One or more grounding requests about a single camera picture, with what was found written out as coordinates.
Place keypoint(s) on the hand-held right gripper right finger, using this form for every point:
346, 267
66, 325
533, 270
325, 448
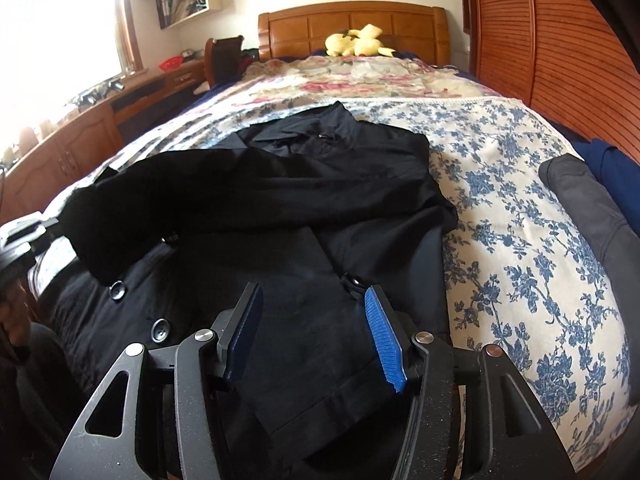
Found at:
385, 340

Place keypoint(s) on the wooden desk with cabinets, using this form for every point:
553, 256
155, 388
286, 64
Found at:
85, 140

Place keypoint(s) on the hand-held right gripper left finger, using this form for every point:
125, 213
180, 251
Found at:
245, 320

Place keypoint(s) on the dark binders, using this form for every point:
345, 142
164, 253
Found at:
164, 10

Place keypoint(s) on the dark wooden chair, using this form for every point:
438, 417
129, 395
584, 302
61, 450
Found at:
225, 57

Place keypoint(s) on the white bottle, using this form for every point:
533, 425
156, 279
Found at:
26, 137

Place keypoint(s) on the wooden slatted wardrobe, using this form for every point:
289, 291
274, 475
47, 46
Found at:
540, 35

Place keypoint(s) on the steel bowl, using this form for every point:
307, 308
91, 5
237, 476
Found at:
188, 53

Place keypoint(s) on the black double-breasted coat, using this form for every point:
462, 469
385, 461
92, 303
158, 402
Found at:
250, 200

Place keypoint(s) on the black hand-held device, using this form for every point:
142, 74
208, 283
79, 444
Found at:
102, 91

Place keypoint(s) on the blue folded garment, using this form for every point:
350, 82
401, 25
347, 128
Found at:
615, 160

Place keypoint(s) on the yellow plush toy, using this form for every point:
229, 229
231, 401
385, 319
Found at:
367, 45

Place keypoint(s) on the pink floral quilt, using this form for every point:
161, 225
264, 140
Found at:
300, 85

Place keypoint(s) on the wooden bed headboard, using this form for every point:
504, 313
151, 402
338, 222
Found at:
295, 30

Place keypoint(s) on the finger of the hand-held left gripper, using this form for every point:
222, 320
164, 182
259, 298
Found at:
40, 222

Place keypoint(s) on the wooden framed window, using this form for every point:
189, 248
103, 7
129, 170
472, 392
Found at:
60, 35

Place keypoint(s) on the white cloth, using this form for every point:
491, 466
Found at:
201, 88

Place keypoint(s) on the grey folded garment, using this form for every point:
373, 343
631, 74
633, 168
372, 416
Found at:
590, 210

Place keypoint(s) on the red bowl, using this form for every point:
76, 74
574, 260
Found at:
170, 64

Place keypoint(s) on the blue floral bedsheet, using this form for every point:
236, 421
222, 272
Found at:
500, 200

